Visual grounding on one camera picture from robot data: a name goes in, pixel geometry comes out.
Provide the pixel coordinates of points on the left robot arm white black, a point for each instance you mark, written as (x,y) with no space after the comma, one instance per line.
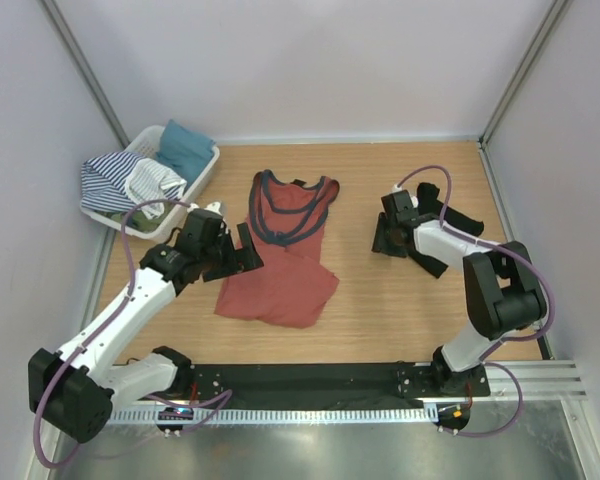
(77,388)

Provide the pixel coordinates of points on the blue white striped garment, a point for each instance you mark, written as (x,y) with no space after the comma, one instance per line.
(118,181)

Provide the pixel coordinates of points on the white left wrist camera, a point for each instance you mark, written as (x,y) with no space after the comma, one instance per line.
(216,207)

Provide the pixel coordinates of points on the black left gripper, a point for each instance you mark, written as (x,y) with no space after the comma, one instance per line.
(240,260)

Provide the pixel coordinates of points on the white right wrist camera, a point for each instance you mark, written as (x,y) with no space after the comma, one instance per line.
(397,189)

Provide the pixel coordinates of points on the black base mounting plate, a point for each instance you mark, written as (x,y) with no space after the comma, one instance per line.
(322,386)

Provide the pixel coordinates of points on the aluminium frame post left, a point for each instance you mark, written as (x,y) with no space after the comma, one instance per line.
(77,56)

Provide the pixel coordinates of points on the teal blue garment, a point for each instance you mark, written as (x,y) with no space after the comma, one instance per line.
(185,152)

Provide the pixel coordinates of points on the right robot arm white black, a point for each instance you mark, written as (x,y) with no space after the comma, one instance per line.
(503,293)

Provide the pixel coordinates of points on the white plastic laundry basket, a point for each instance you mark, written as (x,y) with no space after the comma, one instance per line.
(147,144)

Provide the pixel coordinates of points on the aluminium front rail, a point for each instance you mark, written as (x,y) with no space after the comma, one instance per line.
(543,380)

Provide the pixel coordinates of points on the red tank top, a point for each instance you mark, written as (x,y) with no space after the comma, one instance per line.
(287,224)

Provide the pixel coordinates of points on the white slotted cable duct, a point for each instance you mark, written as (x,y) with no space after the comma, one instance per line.
(159,415)

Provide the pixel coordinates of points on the black tank top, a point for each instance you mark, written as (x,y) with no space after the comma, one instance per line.
(442,236)

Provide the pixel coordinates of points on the green camouflage garment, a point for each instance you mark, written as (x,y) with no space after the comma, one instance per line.
(138,219)

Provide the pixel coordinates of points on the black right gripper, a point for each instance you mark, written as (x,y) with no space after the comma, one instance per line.
(380,245)

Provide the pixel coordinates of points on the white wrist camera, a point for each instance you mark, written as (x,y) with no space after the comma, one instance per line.
(216,207)
(397,189)

